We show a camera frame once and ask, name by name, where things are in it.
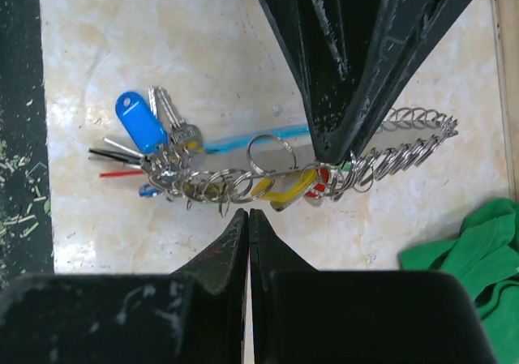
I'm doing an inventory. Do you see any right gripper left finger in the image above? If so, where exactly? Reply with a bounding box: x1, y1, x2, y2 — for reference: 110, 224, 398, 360
1, 210, 248, 363

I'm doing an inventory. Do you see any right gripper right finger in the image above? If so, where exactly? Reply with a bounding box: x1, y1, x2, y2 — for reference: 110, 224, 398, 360
249, 209, 497, 363

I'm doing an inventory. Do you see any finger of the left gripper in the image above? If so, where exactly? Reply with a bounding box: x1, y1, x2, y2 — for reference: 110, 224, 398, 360
344, 0, 472, 155
259, 0, 381, 164

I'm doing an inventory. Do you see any large keyring with blue handle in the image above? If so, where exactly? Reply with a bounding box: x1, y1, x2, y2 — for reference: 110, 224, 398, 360
90, 86, 458, 215

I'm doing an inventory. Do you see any yellow tag key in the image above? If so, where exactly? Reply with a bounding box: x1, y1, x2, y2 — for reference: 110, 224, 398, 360
251, 169, 318, 212

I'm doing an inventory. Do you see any wooden clothes rack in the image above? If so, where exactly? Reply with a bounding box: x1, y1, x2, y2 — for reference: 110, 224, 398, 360
491, 0, 518, 199

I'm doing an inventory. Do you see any green cloth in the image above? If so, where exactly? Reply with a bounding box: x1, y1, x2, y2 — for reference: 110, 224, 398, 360
398, 198, 518, 363

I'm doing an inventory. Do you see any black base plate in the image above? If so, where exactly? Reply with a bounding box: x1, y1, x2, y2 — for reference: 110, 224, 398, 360
1, 0, 54, 287

